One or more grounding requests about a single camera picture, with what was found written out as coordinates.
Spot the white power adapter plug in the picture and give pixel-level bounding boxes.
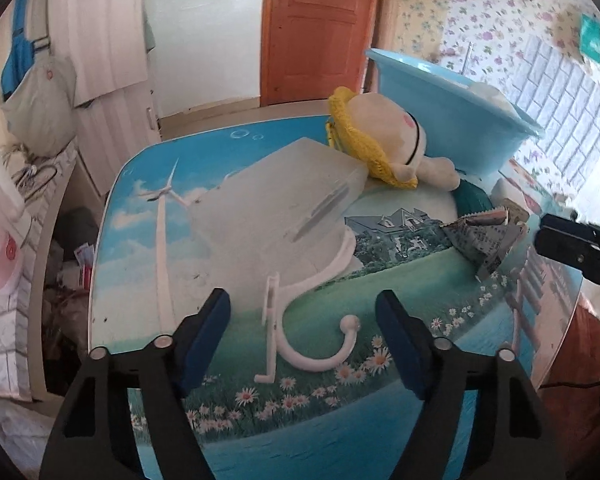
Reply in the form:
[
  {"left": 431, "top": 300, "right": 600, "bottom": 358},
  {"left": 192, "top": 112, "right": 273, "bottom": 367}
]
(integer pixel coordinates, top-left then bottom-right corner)
[{"left": 490, "top": 178, "right": 531, "bottom": 223}]

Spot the white plush toy yellow hood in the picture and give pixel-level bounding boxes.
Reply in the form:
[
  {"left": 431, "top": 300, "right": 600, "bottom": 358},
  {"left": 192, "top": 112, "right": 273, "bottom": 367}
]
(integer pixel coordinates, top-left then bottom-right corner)
[{"left": 326, "top": 87, "right": 460, "bottom": 192}]

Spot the brown wooden door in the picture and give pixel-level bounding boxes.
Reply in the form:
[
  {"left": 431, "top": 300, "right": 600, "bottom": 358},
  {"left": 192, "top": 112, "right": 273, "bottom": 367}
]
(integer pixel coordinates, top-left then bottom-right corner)
[{"left": 260, "top": 0, "right": 378, "bottom": 106}]

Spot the white plastic hook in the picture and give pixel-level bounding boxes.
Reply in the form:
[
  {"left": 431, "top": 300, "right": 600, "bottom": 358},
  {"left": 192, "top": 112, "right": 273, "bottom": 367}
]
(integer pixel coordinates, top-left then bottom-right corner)
[{"left": 253, "top": 224, "right": 361, "bottom": 385}]

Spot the teal hanging paper bag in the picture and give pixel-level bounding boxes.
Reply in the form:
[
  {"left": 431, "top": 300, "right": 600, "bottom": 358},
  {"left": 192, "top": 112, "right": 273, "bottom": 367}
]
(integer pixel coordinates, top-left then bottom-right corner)
[{"left": 579, "top": 14, "right": 600, "bottom": 63}]

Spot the white wardrobe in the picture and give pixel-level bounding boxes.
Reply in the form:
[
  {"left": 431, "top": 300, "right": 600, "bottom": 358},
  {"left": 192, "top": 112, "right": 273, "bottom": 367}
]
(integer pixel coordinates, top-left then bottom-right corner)
[{"left": 47, "top": 0, "right": 160, "bottom": 196}]

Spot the grey hanging bag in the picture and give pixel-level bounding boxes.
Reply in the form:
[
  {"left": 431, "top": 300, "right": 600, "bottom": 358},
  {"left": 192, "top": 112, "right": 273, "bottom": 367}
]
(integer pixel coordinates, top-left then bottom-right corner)
[{"left": 0, "top": 54, "right": 76, "bottom": 157}]

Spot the translucent plastic storage box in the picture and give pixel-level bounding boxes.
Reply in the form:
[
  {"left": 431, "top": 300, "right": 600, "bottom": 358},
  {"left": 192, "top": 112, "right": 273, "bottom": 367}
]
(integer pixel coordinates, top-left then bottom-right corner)
[{"left": 186, "top": 138, "right": 367, "bottom": 310}]

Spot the bag of cotton swabs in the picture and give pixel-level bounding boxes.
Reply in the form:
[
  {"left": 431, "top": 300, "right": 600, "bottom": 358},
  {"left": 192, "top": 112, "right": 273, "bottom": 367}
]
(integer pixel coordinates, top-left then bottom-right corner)
[{"left": 468, "top": 81, "right": 515, "bottom": 113}]

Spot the dark green snack packet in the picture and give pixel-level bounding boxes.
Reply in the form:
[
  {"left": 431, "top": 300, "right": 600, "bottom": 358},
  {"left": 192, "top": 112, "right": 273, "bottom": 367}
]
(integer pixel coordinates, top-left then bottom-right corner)
[{"left": 451, "top": 180, "right": 493, "bottom": 217}]

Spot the light blue plastic basin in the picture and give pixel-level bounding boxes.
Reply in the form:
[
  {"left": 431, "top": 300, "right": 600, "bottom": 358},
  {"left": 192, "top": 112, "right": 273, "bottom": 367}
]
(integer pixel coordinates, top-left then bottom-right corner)
[{"left": 366, "top": 48, "right": 544, "bottom": 178}]

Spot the white pink kettle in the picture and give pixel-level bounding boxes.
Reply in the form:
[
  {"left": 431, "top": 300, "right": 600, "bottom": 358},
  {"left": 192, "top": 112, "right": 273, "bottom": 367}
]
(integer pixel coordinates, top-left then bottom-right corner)
[{"left": 0, "top": 155, "right": 32, "bottom": 295}]

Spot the blue hanging strap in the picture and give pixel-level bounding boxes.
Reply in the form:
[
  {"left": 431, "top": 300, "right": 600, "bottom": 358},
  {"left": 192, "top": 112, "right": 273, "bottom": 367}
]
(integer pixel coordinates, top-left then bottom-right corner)
[{"left": 0, "top": 0, "right": 37, "bottom": 101}]

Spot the black floor cable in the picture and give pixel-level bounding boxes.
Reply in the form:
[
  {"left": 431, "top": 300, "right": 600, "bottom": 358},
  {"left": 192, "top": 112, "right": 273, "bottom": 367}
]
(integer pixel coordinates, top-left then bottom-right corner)
[{"left": 540, "top": 374, "right": 600, "bottom": 391}]

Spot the printed foil sachet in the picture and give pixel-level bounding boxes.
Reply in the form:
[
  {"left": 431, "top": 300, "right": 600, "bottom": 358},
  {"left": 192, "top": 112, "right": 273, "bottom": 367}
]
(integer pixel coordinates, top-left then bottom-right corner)
[{"left": 441, "top": 207, "right": 528, "bottom": 282}]

